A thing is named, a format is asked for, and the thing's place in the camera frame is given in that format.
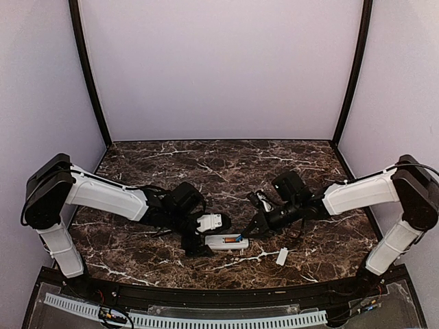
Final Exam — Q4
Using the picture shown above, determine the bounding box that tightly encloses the white slotted cable duct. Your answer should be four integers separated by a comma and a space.
44, 293, 327, 328

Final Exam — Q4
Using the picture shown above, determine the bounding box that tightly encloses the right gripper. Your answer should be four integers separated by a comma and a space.
241, 198, 301, 238

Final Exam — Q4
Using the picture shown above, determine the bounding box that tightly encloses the orange battery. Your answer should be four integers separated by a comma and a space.
224, 237, 239, 244

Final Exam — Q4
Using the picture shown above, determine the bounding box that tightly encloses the black frame post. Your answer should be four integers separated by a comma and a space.
68, 0, 112, 148
331, 0, 373, 148

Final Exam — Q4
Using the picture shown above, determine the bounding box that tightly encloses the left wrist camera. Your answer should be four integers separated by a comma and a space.
196, 213, 231, 234

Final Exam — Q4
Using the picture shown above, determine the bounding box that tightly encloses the white battery cover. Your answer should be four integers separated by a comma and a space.
276, 247, 289, 266

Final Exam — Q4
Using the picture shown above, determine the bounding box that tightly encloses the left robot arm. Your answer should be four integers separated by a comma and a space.
20, 154, 223, 299

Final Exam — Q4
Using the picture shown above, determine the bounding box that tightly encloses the right black frame post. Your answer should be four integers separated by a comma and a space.
331, 0, 373, 148

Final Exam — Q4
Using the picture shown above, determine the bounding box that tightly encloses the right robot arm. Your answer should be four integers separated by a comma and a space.
241, 154, 438, 297

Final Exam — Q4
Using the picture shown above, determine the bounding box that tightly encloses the left black frame post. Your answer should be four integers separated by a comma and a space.
68, 0, 112, 148

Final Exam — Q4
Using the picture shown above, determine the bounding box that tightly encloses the white remote control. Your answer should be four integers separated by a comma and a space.
204, 234, 250, 250

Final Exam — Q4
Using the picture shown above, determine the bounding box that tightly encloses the black front rail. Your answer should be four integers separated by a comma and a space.
37, 267, 409, 311

